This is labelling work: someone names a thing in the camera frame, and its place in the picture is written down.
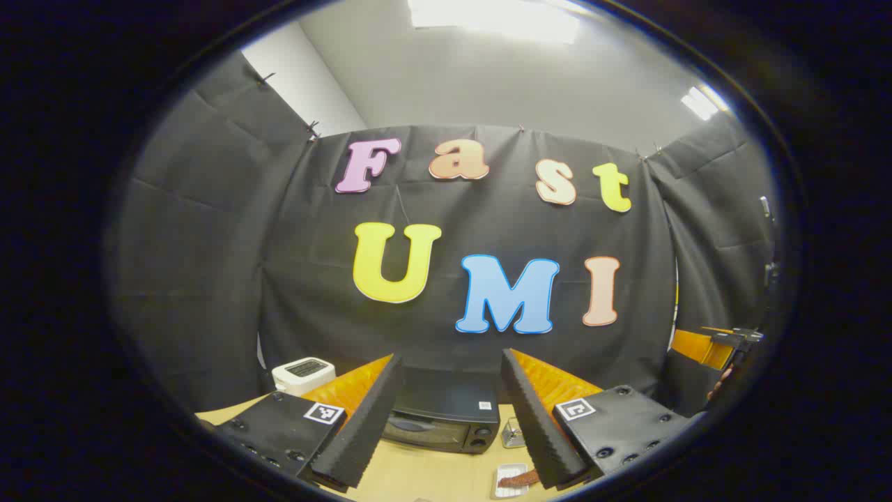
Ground white toaster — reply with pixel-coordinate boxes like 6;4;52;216
272;357;337;397

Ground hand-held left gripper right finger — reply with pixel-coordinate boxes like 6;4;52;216
500;348;698;490

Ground black electric oven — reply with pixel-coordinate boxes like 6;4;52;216
382;366;501;455

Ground white ribbed tray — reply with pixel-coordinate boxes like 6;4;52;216
491;462;530;500

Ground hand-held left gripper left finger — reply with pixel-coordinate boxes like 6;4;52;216
213;353;403;491

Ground small ceiling light panel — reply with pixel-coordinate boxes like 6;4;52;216
681;85;729;121

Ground black backdrop cloth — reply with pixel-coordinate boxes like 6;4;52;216
105;52;778;419

